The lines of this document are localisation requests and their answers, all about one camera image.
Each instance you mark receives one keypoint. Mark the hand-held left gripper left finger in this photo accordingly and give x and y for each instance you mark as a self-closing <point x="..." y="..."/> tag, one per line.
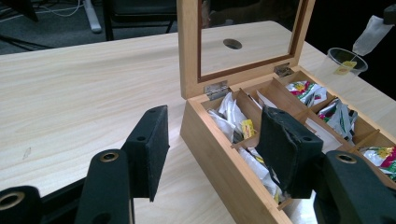
<point x="146" y="149"/>

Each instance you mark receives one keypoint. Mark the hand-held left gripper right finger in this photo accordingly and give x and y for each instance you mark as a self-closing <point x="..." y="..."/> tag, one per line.
<point x="286" y="149"/>

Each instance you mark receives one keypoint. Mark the wooden tea box with lid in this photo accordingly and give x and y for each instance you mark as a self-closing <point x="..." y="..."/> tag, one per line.
<point x="218" y="161"/>

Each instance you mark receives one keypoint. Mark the clear plastic cup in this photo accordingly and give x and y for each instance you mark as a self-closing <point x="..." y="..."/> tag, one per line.
<point x="333" y="62"/>

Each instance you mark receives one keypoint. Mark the pile of white tea bags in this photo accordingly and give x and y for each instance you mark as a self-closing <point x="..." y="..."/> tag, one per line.
<point x="258" y="169"/>
<point x="229" y="115"/>

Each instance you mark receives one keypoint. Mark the white paper envelope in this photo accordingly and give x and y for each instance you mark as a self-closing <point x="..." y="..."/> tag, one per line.
<point x="323" y="137"/>
<point x="264" y="101"/>

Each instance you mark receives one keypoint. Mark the bunch of colourful foil sachets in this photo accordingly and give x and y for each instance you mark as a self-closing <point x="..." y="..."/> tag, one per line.
<point x="379" y="157"/>
<point x="339" y="118"/>
<point x="303" y="88"/>

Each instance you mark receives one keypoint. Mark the white pole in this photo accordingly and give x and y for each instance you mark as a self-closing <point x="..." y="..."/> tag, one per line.
<point x="92" y="18"/>

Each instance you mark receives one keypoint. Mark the black chair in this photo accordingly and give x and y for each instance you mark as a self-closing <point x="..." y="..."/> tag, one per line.
<point x="140" y="7"/>

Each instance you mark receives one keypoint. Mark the dark stand base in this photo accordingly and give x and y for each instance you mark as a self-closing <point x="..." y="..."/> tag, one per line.
<point x="21" y="7"/>

